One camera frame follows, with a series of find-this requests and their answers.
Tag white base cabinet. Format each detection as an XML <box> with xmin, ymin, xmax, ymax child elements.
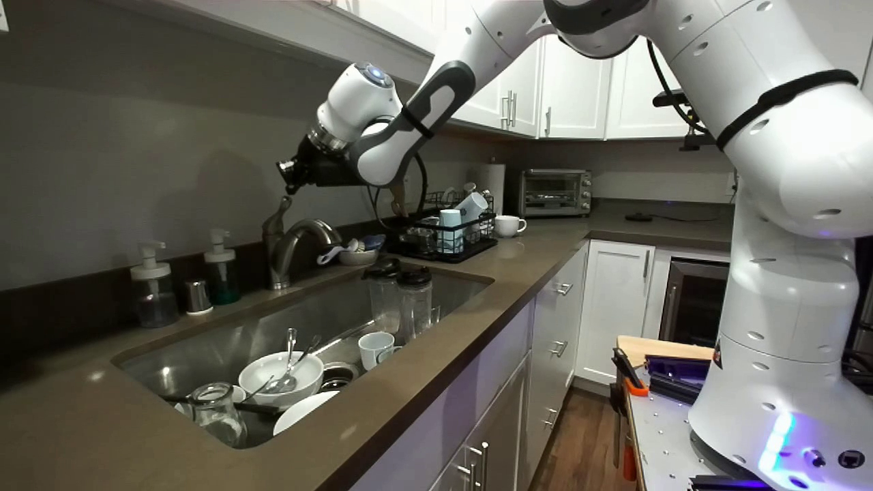
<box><xmin>577</xmin><ymin>237</ymin><xmax>676</xmax><ymax>390</ymax></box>

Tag white mug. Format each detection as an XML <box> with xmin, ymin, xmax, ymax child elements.
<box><xmin>356</xmin><ymin>330</ymin><xmax>399</xmax><ymax>373</ymax></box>
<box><xmin>495</xmin><ymin>212</ymin><xmax>530</xmax><ymax>240</ymax></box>

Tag white paper towel roll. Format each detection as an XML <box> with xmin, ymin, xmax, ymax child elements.
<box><xmin>476</xmin><ymin>160</ymin><xmax>509</xmax><ymax>218</ymax></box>

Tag black glass door appliance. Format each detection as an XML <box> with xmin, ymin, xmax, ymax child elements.
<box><xmin>657</xmin><ymin>253</ymin><xmax>735</xmax><ymax>350</ymax></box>

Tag clear soap dispenser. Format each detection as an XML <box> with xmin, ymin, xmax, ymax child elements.
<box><xmin>129</xmin><ymin>240</ymin><xmax>180</xmax><ymax>330</ymax></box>

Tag stainless steel faucet spout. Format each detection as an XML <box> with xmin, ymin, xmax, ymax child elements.
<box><xmin>267</xmin><ymin>215</ymin><xmax>348</xmax><ymax>295</ymax></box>

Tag large white bowl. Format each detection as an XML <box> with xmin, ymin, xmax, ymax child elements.
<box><xmin>238</xmin><ymin>350</ymin><xmax>328</xmax><ymax>409</ymax></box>

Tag metal faucet handle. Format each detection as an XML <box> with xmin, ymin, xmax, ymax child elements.
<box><xmin>259</xmin><ymin>190</ymin><xmax>294</xmax><ymax>242</ymax></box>

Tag clear blender jar black lid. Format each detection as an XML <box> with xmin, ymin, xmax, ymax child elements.
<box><xmin>364</xmin><ymin>256</ymin><xmax>408</xmax><ymax>336</ymax></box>
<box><xmin>397</xmin><ymin>264</ymin><xmax>438</xmax><ymax>345</ymax></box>

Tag light blue plastic cup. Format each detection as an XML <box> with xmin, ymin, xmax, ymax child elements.
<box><xmin>438</xmin><ymin>207</ymin><xmax>468</xmax><ymax>256</ymax></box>

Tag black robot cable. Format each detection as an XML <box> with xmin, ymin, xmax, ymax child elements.
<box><xmin>365</xmin><ymin>35</ymin><xmax>721</xmax><ymax>230</ymax></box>

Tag wooden cutting board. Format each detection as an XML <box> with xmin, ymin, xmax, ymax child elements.
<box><xmin>387</xmin><ymin>175</ymin><xmax>416</xmax><ymax>218</ymax></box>

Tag light wooden board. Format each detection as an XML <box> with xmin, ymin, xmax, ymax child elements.
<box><xmin>614</xmin><ymin>334</ymin><xmax>717</xmax><ymax>369</ymax></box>

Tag green soap dispenser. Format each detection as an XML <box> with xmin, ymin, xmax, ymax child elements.
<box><xmin>203</xmin><ymin>230</ymin><xmax>244</xmax><ymax>309</ymax></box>

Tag black tool case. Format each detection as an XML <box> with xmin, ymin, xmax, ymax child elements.
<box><xmin>642</xmin><ymin>353</ymin><xmax>709</xmax><ymax>405</ymax></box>

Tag white plate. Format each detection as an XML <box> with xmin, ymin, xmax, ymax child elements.
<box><xmin>271</xmin><ymin>387</ymin><xmax>343</xmax><ymax>437</ymax></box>

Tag white wall cabinets metal handles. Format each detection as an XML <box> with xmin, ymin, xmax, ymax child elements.
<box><xmin>358</xmin><ymin>0</ymin><xmax>731</xmax><ymax>145</ymax></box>

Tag silver toaster oven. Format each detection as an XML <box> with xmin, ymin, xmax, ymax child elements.
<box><xmin>517</xmin><ymin>167</ymin><xmax>594</xmax><ymax>220</ymax></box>

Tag grey robot base table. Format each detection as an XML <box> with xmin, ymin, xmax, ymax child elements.
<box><xmin>622</xmin><ymin>390</ymin><xmax>873</xmax><ymax>491</ymax></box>

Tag base cabinets metal handles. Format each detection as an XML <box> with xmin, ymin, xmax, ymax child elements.
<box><xmin>350</xmin><ymin>242</ymin><xmax>594</xmax><ymax>491</ymax></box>

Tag stainless steel sink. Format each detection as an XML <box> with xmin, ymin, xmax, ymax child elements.
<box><xmin>113</xmin><ymin>261</ymin><xmax>496</xmax><ymax>454</ymax></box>

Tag light blue plastic container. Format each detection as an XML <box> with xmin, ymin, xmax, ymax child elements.
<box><xmin>457</xmin><ymin>188</ymin><xmax>495</xmax><ymax>230</ymax></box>

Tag black wire dish rack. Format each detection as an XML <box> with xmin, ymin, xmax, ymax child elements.
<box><xmin>386</xmin><ymin>207</ymin><xmax>502</xmax><ymax>268</ymax></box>

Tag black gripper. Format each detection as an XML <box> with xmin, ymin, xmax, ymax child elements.
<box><xmin>275</xmin><ymin>133</ymin><xmax>364</xmax><ymax>200</ymax></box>

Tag clear glass jar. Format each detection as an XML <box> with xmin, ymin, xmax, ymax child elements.
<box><xmin>185</xmin><ymin>379</ymin><xmax>251</xmax><ymax>447</ymax></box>

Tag beige ceramic bowl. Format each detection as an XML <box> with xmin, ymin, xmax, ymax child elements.
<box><xmin>335</xmin><ymin>237</ymin><xmax>380</xmax><ymax>270</ymax></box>

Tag metal spoon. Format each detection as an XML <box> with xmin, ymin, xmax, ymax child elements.
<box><xmin>281</xmin><ymin>325</ymin><xmax>300</xmax><ymax>390</ymax></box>
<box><xmin>244</xmin><ymin>350</ymin><xmax>316</xmax><ymax>405</ymax></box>

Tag orange black clamp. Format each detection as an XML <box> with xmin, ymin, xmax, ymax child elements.
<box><xmin>608</xmin><ymin>345</ymin><xmax>654</xmax><ymax>405</ymax></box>

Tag long white wall cabinet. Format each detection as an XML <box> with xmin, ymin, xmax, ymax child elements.
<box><xmin>98</xmin><ymin>0</ymin><xmax>435</xmax><ymax>84</ymax></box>

